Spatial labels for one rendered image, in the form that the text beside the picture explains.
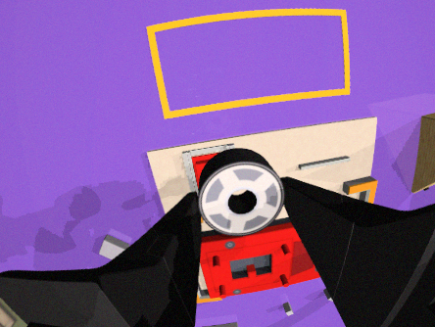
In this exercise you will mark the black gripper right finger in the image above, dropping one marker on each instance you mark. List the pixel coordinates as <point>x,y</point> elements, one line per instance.
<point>369,257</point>

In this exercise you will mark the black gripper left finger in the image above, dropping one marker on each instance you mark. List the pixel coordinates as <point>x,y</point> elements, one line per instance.
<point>153,283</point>

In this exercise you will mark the yellow rectangular outline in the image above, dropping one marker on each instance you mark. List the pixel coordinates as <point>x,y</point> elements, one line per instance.
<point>238,15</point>

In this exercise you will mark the white wheel with black tyre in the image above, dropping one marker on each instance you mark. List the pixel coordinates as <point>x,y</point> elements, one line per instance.
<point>233,170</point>

